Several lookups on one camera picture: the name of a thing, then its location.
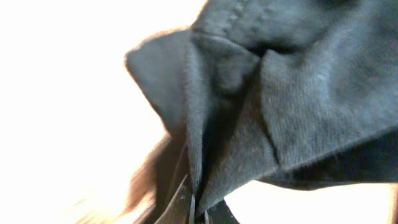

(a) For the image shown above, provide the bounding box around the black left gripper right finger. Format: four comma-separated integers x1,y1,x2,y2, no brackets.
204,200,239,224

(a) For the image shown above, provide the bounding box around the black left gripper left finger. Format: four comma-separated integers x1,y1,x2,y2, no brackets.
155,175,195,224

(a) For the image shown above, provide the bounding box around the black t-shirt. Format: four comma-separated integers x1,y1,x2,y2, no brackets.
126,0,397,214

